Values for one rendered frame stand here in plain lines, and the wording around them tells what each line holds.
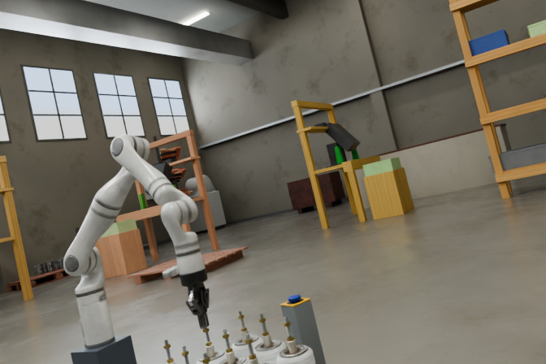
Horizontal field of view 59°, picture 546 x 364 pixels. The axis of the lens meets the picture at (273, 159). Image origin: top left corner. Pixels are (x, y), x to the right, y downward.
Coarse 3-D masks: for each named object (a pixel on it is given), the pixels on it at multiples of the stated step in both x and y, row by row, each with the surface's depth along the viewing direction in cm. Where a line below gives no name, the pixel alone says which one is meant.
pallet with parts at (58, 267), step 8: (40, 264) 910; (48, 264) 924; (56, 264) 938; (40, 272) 905; (48, 272) 919; (56, 272) 873; (64, 272) 955; (32, 280) 837; (40, 280) 914; (48, 280) 892; (8, 288) 869; (16, 288) 853
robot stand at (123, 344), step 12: (120, 336) 165; (84, 348) 161; (96, 348) 158; (108, 348) 156; (120, 348) 160; (132, 348) 164; (72, 360) 160; (84, 360) 156; (96, 360) 153; (108, 360) 155; (120, 360) 159; (132, 360) 163
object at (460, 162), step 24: (432, 144) 761; (456, 144) 743; (480, 144) 725; (504, 144) 709; (408, 168) 783; (432, 168) 763; (456, 168) 745; (480, 168) 728; (360, 192) 828; (432, 192) 766
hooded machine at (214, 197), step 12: (192, 180) 1298; (204, 180) 1294; (192, 192) 1288; (216, 192) 1322; (216, 204) 1308; (204, 216) 1266; (216, 216) 1295; (192, 228) 1286; (204, 228) 1268; (216, 228) 1290
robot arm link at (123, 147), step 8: (120, 136) 152; (128, 136) 152; (112, 144) 153; (120, 144) 151; (128, 144) 150; (112, 152) 152; (120, 152) 150; (128, 152) 148; (120, 160) 150; (128, 160) 148; (136, 160) 147; (144, 160) 147; (128, 168) 148; (136, 168) 146; (144, 168) 145; (152, 168) 146; (136, 176) 146; (144, 176) 144; (152, 176) 143; (160, 176) 144; (144, 184) 144; (152, 184) 142; (160, 184) 141; (152, 192) 141
